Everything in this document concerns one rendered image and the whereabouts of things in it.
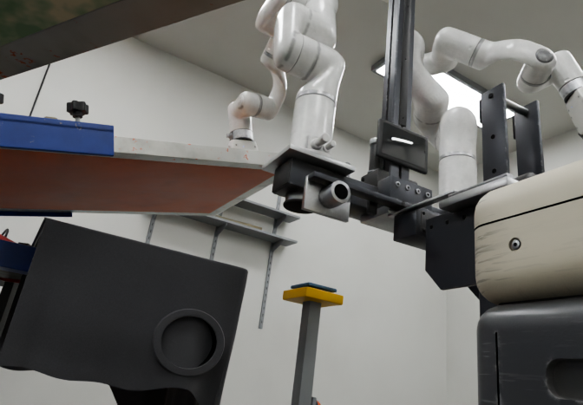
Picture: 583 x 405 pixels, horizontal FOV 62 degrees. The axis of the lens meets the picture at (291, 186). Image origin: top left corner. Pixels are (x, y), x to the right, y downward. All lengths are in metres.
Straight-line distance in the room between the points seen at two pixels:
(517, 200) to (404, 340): 4.12
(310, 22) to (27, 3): 0.83
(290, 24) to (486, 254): 0.79
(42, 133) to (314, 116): 0.56
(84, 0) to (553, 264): 0.45
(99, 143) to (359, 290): 3.45
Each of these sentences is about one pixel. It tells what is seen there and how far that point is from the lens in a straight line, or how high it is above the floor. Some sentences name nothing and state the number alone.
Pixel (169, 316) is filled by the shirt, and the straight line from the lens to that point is 1.15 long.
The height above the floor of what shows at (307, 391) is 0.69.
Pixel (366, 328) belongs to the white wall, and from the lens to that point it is 4.32.
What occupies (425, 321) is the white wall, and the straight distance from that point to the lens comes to 4.81.
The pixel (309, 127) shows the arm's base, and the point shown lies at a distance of 1.05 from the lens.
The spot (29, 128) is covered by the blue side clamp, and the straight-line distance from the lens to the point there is 1.10.
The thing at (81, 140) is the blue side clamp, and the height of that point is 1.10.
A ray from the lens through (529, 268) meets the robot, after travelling 0.49.
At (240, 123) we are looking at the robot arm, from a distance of 1.57.
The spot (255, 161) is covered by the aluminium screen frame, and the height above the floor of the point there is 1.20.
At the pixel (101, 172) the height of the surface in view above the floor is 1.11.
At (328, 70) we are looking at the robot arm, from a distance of 1.14.
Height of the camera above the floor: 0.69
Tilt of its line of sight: 23 degrees up
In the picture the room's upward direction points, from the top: 8 degrees clockwise
